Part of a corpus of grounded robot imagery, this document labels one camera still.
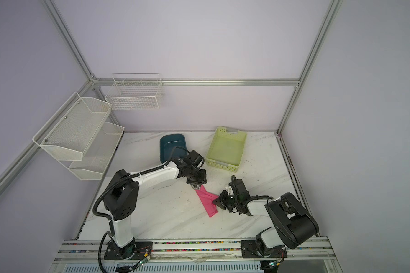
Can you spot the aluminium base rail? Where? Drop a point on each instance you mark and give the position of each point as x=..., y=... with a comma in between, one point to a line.
x=195, y=250

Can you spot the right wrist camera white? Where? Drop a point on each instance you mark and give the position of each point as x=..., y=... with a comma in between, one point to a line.
x=229, y=190

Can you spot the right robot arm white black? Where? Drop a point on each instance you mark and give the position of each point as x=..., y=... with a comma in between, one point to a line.
x=292, y=224

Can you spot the light green perforated basket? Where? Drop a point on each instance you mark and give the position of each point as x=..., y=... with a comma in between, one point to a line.
x=226, y=149

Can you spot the white wire wall basket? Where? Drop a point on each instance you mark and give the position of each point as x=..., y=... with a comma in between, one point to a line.
x=136, y=91

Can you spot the dark teal plastic tub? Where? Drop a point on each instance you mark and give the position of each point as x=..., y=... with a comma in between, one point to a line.
x=171, y=146

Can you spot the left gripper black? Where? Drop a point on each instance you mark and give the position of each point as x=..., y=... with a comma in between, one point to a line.
x=202, y=180

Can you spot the white mesh two-tier shelf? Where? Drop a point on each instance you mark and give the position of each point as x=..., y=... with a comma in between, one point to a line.
x=80, y=137

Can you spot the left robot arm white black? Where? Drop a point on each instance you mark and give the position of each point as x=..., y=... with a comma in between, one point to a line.
x=118, y=201

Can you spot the pink paper napkin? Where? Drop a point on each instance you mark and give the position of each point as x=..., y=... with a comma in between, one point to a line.
x=207, y=199

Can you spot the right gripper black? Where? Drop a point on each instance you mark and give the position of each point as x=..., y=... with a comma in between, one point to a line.
x=222, y=201

